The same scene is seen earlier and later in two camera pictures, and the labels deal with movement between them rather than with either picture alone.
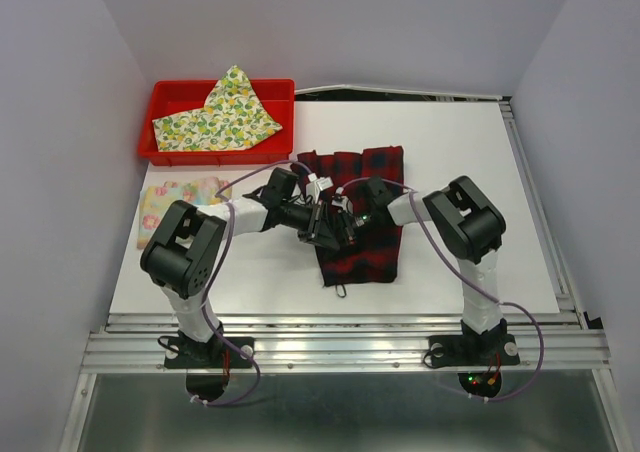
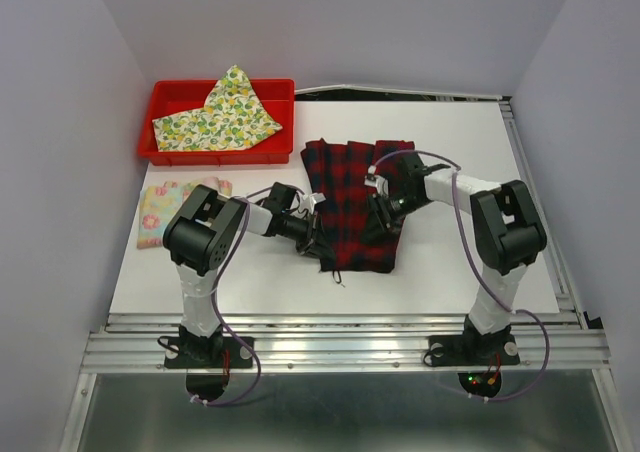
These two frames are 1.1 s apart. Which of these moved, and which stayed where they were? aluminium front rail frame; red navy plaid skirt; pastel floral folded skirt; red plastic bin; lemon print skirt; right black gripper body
Moved: red navy plaid skirt; right black gripper body
Stayed: aluminium front rail frame; red plastic bin; pastel floral folded skirt; lemon print skirt
